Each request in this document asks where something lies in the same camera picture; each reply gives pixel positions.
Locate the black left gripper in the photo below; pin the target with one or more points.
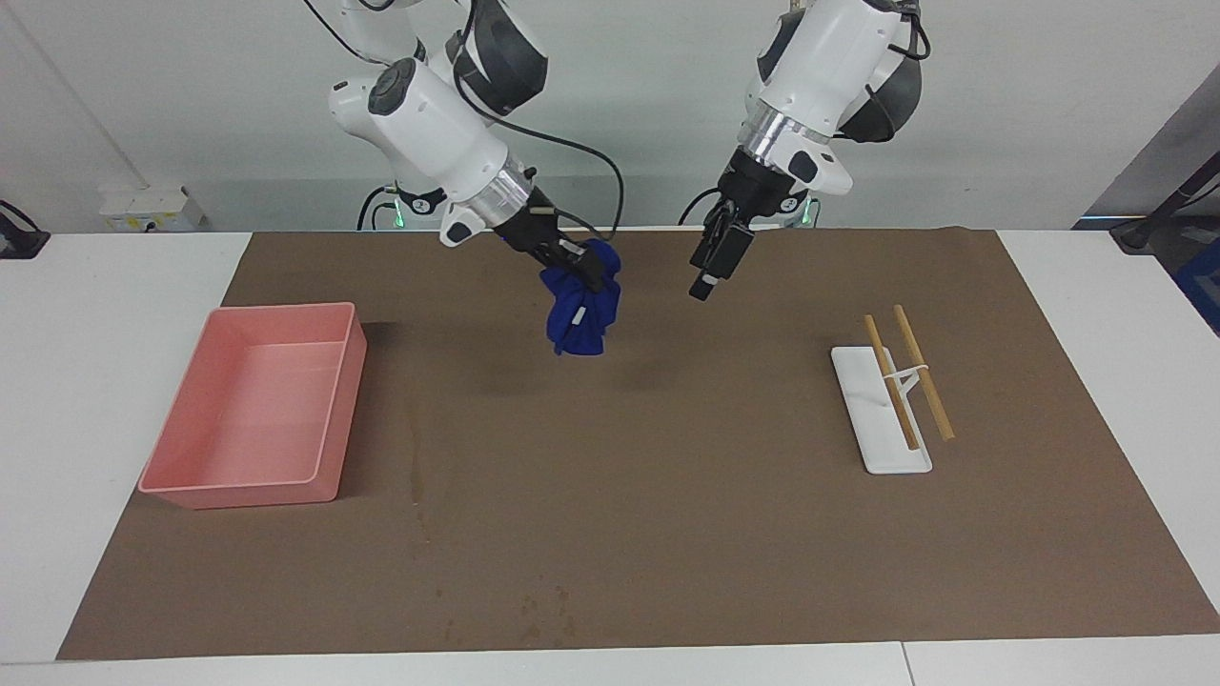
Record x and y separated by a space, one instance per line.
753 195

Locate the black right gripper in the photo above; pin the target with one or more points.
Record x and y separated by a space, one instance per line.
538 233

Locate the blue towel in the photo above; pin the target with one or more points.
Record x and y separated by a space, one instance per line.
581 329

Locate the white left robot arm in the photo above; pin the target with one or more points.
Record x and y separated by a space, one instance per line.
829 57

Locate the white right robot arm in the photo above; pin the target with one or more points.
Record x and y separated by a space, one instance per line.
429 124

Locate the white towel rack base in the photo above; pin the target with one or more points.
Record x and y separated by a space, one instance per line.
872 419

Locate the brown table mat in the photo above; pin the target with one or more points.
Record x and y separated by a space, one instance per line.
620 457

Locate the wooden rod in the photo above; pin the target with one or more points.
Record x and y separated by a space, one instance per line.
905 419
938 410

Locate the pink plastic bin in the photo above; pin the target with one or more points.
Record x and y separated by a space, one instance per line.
248 419

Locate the black stand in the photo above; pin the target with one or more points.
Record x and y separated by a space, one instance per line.
1139 233

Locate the white power strip box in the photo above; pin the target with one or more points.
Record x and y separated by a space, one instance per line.
143 210

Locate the blue crate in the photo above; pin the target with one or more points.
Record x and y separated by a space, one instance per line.
1203 286

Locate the black clamp base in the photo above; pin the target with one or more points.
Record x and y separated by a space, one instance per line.
19 243

